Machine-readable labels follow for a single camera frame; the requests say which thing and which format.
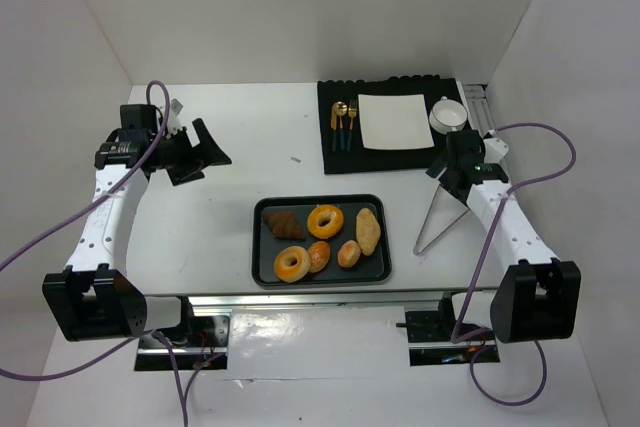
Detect metal tongs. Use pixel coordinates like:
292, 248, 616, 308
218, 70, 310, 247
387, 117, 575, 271
412, 186, 468, 256

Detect oval long bread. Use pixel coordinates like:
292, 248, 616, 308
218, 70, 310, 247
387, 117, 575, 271
356, 208, 381, 256

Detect brown croissant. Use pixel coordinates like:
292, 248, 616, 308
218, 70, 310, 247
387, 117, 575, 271
262, 210, 306, 240

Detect orange donut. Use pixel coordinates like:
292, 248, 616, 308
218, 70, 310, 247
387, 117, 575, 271
307, 204, 344, 240
274, 246, 311, 283

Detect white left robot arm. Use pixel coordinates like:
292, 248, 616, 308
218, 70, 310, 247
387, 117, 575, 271
42, 119, 231, 341

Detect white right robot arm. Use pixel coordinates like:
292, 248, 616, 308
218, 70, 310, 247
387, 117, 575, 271
439, 130, 581, 343

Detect white cup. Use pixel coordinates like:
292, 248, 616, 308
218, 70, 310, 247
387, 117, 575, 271
429, 97, 468, 135

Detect white square plate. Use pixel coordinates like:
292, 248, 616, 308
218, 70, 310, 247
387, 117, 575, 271
358, 94, 435, 151

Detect black baking tray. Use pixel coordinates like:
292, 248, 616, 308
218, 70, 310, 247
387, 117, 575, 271
250, 193, 394, 289

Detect small round bun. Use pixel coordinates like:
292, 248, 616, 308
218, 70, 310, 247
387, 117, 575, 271
337, 240, 361, 269

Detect glazed round bun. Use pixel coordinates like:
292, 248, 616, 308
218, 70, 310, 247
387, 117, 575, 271
307, 240, 331, 273

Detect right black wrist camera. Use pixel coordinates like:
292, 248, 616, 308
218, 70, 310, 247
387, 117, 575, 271
446, 129, 486, 163

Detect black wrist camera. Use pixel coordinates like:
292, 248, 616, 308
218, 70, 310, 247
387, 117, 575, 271
119, 104, 159, 132
446, 129, 486, 163

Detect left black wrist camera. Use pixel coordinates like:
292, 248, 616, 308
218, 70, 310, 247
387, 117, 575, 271
119, 104, 159, 132

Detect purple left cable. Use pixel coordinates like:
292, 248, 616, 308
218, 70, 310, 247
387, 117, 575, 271
0, 79, 227, 427

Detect purple cable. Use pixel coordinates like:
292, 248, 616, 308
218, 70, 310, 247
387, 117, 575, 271
449, 122, 577, 407
0, 79, 227, 427

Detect aluminium rail frame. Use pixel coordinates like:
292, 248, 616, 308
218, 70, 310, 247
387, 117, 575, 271
460, 83, 512, 183

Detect gold fork green handle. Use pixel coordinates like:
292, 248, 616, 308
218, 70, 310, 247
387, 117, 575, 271
346, 99, 358, 152

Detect gold spoon green handle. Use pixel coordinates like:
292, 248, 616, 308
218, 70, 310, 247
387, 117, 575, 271
336, 101, 348, 151

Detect gold knife green handle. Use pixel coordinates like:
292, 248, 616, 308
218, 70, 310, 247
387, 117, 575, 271
330, 103, 338, 152

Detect right base mount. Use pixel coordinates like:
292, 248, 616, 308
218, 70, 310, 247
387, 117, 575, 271
396, 298, 500, 367

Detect base mount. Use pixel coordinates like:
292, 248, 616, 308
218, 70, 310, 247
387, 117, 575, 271
134, 299, 230, 372
396, 298, 500, 367

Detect left base mount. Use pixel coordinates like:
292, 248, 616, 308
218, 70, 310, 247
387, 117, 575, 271
134, 299, 230, 372

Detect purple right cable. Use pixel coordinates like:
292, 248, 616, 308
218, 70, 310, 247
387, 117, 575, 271
449, 122, 577, 407

